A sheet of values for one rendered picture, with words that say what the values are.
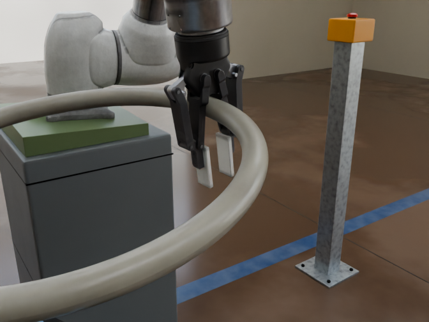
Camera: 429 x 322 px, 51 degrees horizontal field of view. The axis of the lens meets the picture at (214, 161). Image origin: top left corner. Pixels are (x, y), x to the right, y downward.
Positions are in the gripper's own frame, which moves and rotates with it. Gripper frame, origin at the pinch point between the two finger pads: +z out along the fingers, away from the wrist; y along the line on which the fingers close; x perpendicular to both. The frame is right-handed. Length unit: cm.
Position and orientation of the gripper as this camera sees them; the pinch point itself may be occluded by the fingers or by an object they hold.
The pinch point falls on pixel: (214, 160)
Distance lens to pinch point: 71.0
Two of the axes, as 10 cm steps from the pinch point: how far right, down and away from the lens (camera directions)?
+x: 6.6, 2.9, -6.9
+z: 0.9, 8.8, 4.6
